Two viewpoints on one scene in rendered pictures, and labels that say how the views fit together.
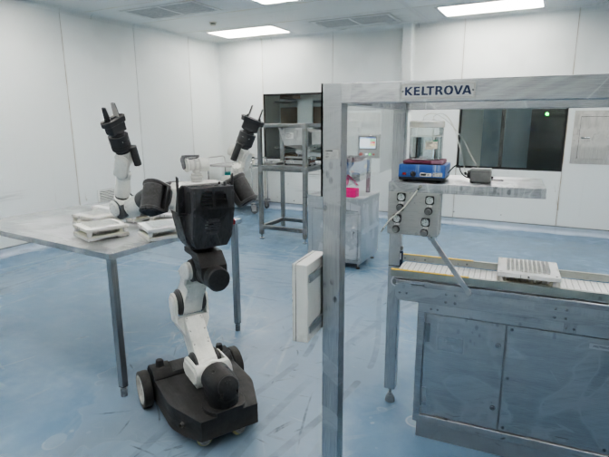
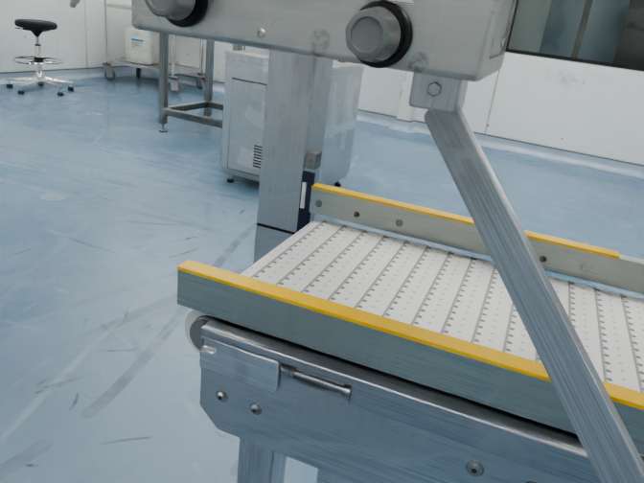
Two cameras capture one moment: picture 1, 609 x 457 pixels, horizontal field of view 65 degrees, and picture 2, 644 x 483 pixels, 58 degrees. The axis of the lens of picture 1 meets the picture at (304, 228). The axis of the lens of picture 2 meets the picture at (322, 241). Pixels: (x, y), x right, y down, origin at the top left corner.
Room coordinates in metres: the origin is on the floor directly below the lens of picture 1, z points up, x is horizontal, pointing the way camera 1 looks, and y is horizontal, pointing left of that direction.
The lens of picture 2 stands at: (1.68, -0.48, 1.07)
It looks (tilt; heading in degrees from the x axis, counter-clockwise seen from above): 22 degrees down; 356
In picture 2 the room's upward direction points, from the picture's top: 7 degrees clockwise
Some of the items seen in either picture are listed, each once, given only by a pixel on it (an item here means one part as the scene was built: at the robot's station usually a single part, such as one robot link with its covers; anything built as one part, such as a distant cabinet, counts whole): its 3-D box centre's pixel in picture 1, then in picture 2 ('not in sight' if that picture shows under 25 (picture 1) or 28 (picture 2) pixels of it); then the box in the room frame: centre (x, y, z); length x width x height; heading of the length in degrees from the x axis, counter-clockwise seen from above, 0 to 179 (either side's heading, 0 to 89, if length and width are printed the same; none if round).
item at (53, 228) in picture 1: (108, 223); not in sight; (3.27, 1.37, 0.84); 1.50 x 1.10 x 0.04; 58
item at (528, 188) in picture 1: (466, 184); not in sight; (2.12, -0.73, 1.25); 0.62 x 0.38 x 0.04; 67
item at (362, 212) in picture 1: (343, 227); (290, 123); (5.16, -0.43, 0.38); 0.63 x 0.57 x 0.76; 63
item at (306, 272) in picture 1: (310, 295); not in sight; (1.48, -0.02, 0.97); 0.17 x 0.06 x 0.26; 157
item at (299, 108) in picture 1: (296, 126); not in sight; (8.33, 0.12, 1.43); 1.32 x 0.01 x 1.11; 63
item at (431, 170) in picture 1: (424, 170); not in sight; (2.15, -0.54, 1.32); 0.21 x 0.20 x 0.09; 157
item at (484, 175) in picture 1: (478, 175); not in sight; (2.05, -0.75, 1.30); 0.12 x 0.07 x 0.06; 67
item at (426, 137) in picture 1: (426, 138); not in sight; (2.15, -0.54, 1.45); 0.15 x 0.15 x 0.19
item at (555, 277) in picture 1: (527, 268); not in sight; (2.00, -0.98, 0.89); 0.25 x 0.24 x 0.02; 157
